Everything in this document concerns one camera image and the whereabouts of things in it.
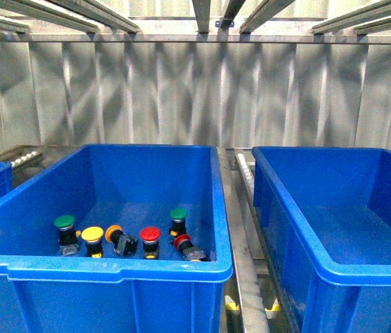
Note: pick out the yellow button lying down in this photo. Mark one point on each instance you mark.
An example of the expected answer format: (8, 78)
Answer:
(124, 244)

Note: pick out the red button lying down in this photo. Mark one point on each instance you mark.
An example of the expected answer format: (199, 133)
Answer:
(188, 250)

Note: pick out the yellow button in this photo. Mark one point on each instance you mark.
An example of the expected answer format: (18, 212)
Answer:
(92, 236)
(124, 244)

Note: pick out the green button left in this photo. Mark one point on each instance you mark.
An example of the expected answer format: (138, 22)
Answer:
(68, 236)

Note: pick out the green button right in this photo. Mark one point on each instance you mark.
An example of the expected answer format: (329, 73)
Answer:
(178, 221)

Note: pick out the blue bin with buttons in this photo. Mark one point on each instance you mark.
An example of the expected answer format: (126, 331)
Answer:
(133, 186)

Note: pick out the blue empty target bin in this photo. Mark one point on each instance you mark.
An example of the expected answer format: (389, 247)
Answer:
(325, 216)

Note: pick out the red button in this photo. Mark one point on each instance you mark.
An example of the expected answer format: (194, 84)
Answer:
(150, 238)
(188, 250)

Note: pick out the white roller track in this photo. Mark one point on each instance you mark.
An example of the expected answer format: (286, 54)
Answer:
(246, 171)

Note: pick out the metal divider rail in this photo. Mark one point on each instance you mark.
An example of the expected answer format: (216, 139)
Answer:
(253, 315)

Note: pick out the green button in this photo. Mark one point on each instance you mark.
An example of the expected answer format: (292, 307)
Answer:
(178, 221)
(68, 236)

